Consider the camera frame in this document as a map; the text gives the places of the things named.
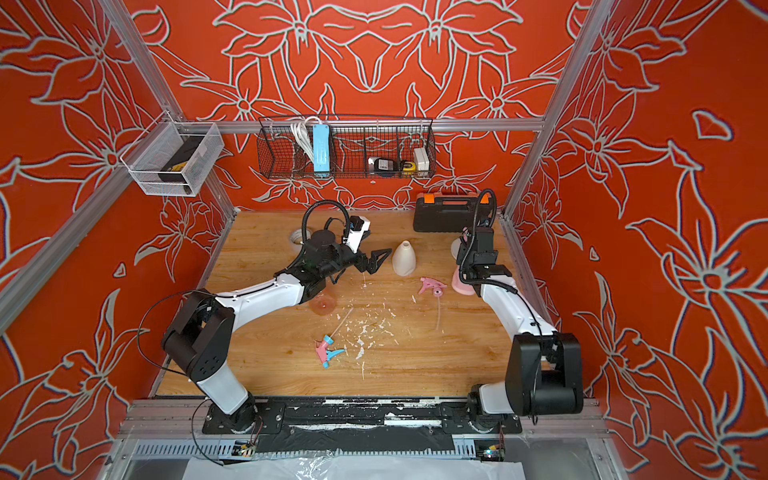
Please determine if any white spray bottle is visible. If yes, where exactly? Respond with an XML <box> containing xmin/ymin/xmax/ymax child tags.
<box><xmin>392</xmin><ymin>240</ymin><xmax>417</xmax><ymax>277</ymax></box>

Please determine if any pink spray bottle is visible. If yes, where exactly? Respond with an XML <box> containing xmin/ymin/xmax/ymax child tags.
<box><xmin>451</xmin><ymin>239</ymin><xmax>481</xmax><ymax>298</ymax></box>

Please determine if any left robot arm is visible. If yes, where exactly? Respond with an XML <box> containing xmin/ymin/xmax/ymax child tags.
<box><xmin>162</xmin><ymin>230</ymin><xmax>392</xmax><ymax>433</ymax></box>

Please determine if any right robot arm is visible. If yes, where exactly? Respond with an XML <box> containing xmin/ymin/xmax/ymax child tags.
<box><xmin>456</xmin><ymin>226</ymin><xmax>584</xmax><ymax>428</ymax></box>

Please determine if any clear reddish spray bottle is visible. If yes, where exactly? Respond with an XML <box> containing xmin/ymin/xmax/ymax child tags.
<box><xmin>309</xmin><ymin>292</ymin><xmax>337</xmax><ymax>316</ymax></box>

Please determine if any pink blue spray nozzle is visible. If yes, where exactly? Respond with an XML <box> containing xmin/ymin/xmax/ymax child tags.
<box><xmin>314</xmin><ymin>307</ymin><xmax>354</xmax><ymax>369</ymax></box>

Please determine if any clear tape roll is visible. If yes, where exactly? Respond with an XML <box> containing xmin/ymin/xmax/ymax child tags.
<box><xmin>289</xmin><ymin>229</ymin><xmax>304</xmax><ymax>251</ymax></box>

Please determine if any black orange tool case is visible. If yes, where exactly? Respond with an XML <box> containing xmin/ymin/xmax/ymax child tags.
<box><xmin>413</xmin><ymin>193</ymin><xmax>492</xmax><ymax>233</ymax></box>

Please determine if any black device with label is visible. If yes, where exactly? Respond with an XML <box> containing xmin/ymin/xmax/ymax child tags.
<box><xmin>367</xmin><ymin>157</ymin><xmax>400</xmax><ymax>177</ymax></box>

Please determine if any white adapter block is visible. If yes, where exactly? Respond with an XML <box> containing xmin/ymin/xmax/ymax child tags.
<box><xmin>413</xmin><ymin>147</ymin><xmax>430</xmax><ymax>176</ymax></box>

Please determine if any light blue box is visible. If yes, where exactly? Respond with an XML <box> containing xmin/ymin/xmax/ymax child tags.
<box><xmin>312</xmin><ymin>124</ymin><xmax>331</xmax><ymax>178</ymax></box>

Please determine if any black box in bin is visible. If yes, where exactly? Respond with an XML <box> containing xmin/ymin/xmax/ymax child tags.
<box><xmin>158</xmin><ymin>135</ymin><xmax>204</xmax><ymax>183</ymax></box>

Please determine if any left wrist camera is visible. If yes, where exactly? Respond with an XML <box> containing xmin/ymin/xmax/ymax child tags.
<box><xmin>345</xmin><ymin>215</ymin><xmax>370</xmax><ymax>253</ymax></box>

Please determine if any black wire basket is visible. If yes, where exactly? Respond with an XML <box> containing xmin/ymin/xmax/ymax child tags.
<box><xmin>257</xmin><ymin>115</ymin><xmax>437</xmax><ymax>180</ymax></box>

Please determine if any white cable bundle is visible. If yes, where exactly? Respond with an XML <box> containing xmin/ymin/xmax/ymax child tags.
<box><xmin>290</xmin><ymin>119</ymin><xmax>316</xmax><ymax>163</ymax></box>

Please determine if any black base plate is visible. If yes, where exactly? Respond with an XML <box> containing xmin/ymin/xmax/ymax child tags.
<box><xmin>202</xmin><ymin>396</ymin><xmax>522</xmax><ymax>458</ymax></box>

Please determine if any clear plastic wall bin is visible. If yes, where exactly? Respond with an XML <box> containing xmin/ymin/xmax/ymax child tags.
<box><xmin>120</xmin><ymin>122</ymin><xmax>224</xmax><ymax>197</ymax></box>

